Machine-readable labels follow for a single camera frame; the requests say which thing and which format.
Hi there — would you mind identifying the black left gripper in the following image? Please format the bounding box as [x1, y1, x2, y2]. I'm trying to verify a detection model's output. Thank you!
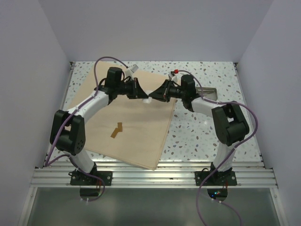
[116, 77, 148, 99]

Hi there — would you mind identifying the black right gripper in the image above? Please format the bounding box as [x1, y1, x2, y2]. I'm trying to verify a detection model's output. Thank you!
[149, 79, 186, 103]

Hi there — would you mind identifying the white gauze pad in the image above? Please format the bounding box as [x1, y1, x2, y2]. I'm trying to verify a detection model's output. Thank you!
[143, 90, 152, 104]

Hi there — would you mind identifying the brown indicator tape strip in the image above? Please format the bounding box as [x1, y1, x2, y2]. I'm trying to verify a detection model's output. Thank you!
[111, 122, 123, 138]

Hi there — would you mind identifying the metal instrument tray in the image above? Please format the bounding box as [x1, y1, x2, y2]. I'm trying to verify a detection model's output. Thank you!
[196, 87, 218, 101]

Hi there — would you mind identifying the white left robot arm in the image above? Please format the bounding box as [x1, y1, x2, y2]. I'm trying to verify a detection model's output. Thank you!
[50, 65, 148, 185]

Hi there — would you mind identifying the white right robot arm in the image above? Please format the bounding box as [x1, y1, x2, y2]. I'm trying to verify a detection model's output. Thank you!
[149, 74, 250, 185]

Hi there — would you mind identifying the beige cloth drape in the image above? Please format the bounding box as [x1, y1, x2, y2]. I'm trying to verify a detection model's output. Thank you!
[51, 60, 182, 171]

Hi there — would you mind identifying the aluminium rail frame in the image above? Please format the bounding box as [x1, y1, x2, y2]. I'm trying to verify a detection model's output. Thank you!
[18, 61, 289, 226]

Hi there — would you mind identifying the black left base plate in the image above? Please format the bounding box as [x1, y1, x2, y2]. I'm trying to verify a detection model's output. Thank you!
[68, 170, 113, 186]

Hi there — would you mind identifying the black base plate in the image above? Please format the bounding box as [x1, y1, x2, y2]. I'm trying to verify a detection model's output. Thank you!
[68, 170, 113, 186]
[194, 168, 238, 186]

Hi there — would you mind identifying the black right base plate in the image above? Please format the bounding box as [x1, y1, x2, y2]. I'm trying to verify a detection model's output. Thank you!
[194, 168, 238, 186]

